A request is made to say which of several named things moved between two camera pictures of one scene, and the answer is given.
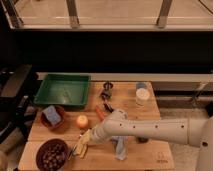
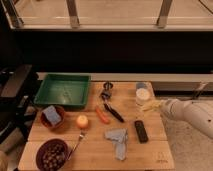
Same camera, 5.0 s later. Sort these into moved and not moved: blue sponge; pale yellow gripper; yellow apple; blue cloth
Moved: pale yellow gripper
Not moved: blue sponge; yellow apple; blue cloth
